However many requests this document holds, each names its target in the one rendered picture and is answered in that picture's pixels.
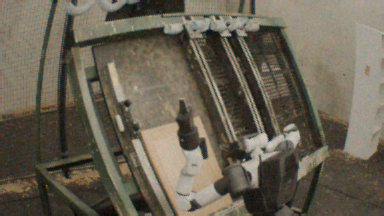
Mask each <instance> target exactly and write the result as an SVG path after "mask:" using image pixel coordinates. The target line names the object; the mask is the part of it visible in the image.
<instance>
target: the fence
mask: <svg viewBox="0 0 384 216"><path fill-rule="evenodd" d="M112 64H113V65H114V64H115V63H114V62H113V63H109V64H107V65H106V66H105V67H104V69H105V72H106V77H107V80H108V84H109V87H110V90H111V91H110V92H111V95H112V98H113V100H114V103H115V104H114V106H115V108H116V111H117V114H118V115H120V117H121V120H122V123H123V125H124V133H125V135H126V139H127V142H128V144H129V147H130V150H131V153H132V154H133V153H136V156H137V159H138V161H139V163H140V164H141V165H140V166H138V168H139V170H140V173H141V175H142V177H143V178H144V180H145V183H146V185H147V187H148V190H149V192H150V194H151V195H152V196H153V199H154V201H155V203H156V205H157V208H158V209H159V211H160V214H161V215H162V216H174V214H173V213H172V211H171V208H170V207H169V205H168V202H167V201H166V198H165V196H164V194H163V191H162V190H161V189H160V187H159V184H158V182H157V180H156V177H155V175H154V173H153V171H152V170H151V167H150V165H149V162H148V159H147V157H146V154H145V152H144V151H143V149H142V146H141V143H140V141H139V138H138V139H135V140H131V138H130V135H129V132H128V130H127V126H126V123H125V121H124V118H123V115H122V110H121V107H120V104H119V102H121V101H125V100H124V97H123V91H122V89H121V86H120V83H119V78H118V75H117V73H116V72H117V70H116V68H115V66H113V68H114V70H115V73H112V74H111V70H110V67H109V65H112ZM113 76H116V77H117V80H118V83H119V84H118V85H116V86H115V85H114V82H113V80H114V79H113Z"/></svg>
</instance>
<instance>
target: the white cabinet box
mask: <svg viewBox="0 0 384 216"><path fill-rule="evenodd" d="M355 63H356V65H355V68H356V69H355V79H354V82H355V83H354V91H353V93H354V94H353V102H352V110H351V117H350V121H349V129H348V132H347V139H346V144H345V148H344V152H347V153H348V154H351V155H353V156H356V157H359V158H361V159H364V160H367V159H368V158H370V157H371V155H372V154H373V153H375V152H376V150H377V145H378V142H379V137H380V132H381V128H382V122H383V117H384V33H383V32H381V31H377V30H376V29H373V28H370V27H368V26H364V25H360V24H359V23H356V61H355Z"/></svg>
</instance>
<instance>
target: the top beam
mask: <svg viewBox="0 0 384 216"><path fill-rule="evenodd" d="M161 15H162V14H160V15H154V16H142V17H133V18H131V19H123V20H115V21H108V22H107V23H100V24H94V25H88V26H84V27H81V28H76V29H73V31H72V32H70V34H69V35H68V36H67V37H66V39H67V45H68V50H70V49H71V48H72V47H74V46H78V45H79V48H83V47H87V46H91V45H97V44H100V43H107V42H108V41H116V40H118V39H127V38H129V37H138V36H140V35H152V34H154V33H165V32H164V27H165V26H164V24H165V25H167V24H172V25H174V24H176V23H179V24H180V25H181V24H182V23H183V21H182V19H181V17H174V18H161ZM221 17H222V19H223V21H224V22H226V21H227V20H230V19H229V18H228V16H221ZM265 17H266V18H263V19H260V18H253V19H251V21H252V22H253V23H256V24H258V22H259V27H260V28H259V30H263V29H266V30H273V31H274V30H279V29H284V28H287V26H286V24H285V22H284V20H283V18H279V17H267V16H265ZM193 18H194V20H201V21H204V20H205V18H204V17H203V16H193ZM238 19H239V20H240V21H241V22H243V21H244V23H243V25H244V27H243V28H245V26H247V25H246V24H247V23H248V20H250V19H248V18H247V17H238ZM245 20H246V22H247V23H246V22H245ZM230 21H231V20H230ZM162 22H164V24H163V23H162ZM225 25H226V27H227V28H228V26H230V22H229V21H227V22H226V23H225ZM245 29H246V28H245Z"/></svg>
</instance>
